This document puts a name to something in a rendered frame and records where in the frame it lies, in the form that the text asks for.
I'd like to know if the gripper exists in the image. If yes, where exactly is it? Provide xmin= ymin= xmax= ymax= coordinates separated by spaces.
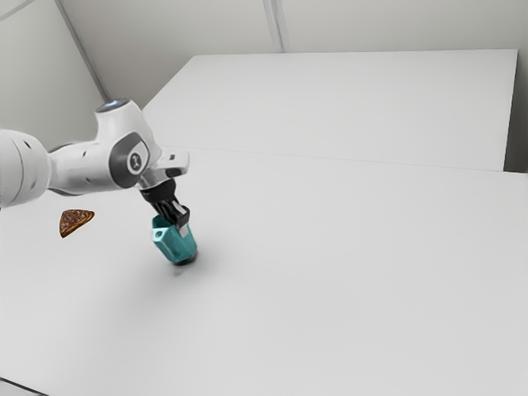
xmin=138 ymin=177 xmax=191 ymax=239

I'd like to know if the teal faceted mug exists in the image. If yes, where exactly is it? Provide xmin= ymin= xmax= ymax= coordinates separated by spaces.
xmin=150 ymin=214 xmax=200 ymax=265

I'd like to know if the brown triangular food slice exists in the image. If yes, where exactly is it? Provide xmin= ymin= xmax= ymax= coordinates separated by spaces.
xmin=59 ymin=209 xmax=96 ymax=239

